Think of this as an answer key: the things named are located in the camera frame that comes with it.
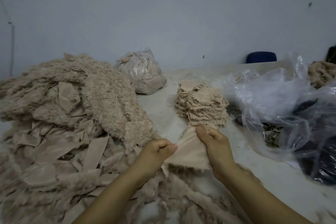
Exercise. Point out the black handbag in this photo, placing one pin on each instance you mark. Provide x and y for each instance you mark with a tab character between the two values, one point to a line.
331	54

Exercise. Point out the beige fur pile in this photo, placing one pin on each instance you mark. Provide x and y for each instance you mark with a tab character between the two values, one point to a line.
320	73

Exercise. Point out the beige scrap strips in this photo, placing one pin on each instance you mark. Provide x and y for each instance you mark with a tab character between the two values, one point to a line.
183	200

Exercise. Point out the person's right hand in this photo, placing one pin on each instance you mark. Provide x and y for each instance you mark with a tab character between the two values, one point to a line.
216	147

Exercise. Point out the stack of sorted beige pieces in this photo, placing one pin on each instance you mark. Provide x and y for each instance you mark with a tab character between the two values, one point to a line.
181	106

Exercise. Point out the large pile beige fabric scraps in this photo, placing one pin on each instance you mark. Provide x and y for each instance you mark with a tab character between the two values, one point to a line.
68	126

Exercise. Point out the blue chair back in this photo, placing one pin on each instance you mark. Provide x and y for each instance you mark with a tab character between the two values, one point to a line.
261	57

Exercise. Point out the clear bag of beige scraps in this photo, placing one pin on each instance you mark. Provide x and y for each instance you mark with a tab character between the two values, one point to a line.
141	71

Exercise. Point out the person's right forearm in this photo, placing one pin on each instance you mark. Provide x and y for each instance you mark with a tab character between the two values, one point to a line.
265	203

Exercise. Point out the large clear plastic bag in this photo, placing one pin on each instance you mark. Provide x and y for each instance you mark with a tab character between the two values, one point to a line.
273	100

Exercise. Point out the person's left hand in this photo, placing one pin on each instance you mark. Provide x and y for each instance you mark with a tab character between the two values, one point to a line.
153	155

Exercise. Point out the person's left forearm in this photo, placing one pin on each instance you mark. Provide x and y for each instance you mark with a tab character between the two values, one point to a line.
107	200

